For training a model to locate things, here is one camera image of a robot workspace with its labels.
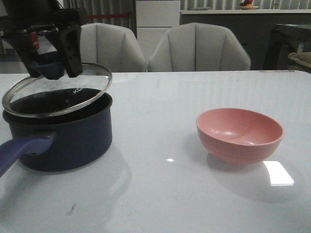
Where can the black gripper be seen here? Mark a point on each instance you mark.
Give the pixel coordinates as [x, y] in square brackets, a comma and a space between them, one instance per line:
[64, 30]

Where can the dark blue saucepan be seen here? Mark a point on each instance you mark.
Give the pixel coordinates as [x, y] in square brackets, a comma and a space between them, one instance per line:
[59, 143]

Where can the grey pleated curtain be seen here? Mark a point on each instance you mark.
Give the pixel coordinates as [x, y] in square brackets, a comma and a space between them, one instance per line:
[106, 7]

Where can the left grey upholstered chair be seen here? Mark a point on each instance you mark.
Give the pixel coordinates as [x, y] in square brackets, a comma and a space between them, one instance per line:
[112, 46]

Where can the glass pot lid blue knob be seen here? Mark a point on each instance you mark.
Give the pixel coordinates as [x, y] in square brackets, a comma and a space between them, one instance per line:
[42, 98]

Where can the red trash bin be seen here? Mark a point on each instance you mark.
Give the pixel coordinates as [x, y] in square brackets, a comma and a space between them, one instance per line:
[34, 40]

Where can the beige sofa cushion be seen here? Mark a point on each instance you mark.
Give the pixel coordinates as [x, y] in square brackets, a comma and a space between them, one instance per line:
[300, 61]

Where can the white refrigerator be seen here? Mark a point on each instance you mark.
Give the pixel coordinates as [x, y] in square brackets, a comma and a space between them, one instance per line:
[153, 18]

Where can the grey upholstered chair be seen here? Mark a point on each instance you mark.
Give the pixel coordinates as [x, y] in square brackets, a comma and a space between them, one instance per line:
[198, 47]
[112, 46]

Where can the pink bowl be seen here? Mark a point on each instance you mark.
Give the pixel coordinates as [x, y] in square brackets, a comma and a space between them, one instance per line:
[239, 136]

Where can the fruit plate on counter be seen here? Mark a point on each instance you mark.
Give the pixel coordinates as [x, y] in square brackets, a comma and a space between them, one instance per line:
[247, 5]

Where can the red belt barrier stanchion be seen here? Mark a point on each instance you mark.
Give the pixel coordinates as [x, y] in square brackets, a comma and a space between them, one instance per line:
[115, 16]

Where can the right grey upholstered chair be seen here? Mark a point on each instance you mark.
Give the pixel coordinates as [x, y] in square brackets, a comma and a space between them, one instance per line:
[198, 47]

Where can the dark kitchen counter cabinet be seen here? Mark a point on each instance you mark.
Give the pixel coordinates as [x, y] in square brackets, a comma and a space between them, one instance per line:
[251, 27]

